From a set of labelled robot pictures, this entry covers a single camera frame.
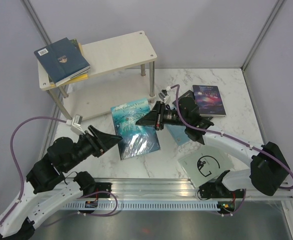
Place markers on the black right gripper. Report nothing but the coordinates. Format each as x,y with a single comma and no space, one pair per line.
155,117

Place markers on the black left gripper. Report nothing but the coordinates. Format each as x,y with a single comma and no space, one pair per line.
101,142

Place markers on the teal ocean cover book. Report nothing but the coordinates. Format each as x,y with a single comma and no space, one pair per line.
136,140

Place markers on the yellow Little Prince book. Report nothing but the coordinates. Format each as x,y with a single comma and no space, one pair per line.
83,76

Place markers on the navy blue hardcover book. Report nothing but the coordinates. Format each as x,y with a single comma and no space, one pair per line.
62,61

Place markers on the green Alice Wonderland book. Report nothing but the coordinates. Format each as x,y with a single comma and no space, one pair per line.
77,45

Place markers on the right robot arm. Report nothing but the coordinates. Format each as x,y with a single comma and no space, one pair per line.
267,166

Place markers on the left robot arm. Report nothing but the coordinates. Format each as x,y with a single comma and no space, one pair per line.
33,205

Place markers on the light blue thin booklet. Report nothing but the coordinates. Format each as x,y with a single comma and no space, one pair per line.
177,128

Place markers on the black gold emblem book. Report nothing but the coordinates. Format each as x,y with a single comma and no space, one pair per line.
188,94

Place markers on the white two-tier shelf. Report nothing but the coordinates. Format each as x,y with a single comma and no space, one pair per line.
122,70

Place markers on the purple galaxy cover book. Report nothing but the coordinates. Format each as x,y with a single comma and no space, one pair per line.
209,100

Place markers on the white book black circle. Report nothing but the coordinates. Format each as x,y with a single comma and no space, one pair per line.
205,164

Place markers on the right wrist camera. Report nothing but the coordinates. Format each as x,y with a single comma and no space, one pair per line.
164,95

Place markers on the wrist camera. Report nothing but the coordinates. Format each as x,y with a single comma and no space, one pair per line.
164,95
76,124

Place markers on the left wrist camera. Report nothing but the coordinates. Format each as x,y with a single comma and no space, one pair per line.
76,124

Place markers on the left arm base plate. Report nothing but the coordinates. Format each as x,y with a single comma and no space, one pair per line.
104,189

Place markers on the aluminium frame rail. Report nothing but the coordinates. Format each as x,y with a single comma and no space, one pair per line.
174,189

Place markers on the white slotted cable duct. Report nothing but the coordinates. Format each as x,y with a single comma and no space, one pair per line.
142,205

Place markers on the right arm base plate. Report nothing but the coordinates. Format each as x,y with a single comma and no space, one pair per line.
211,190

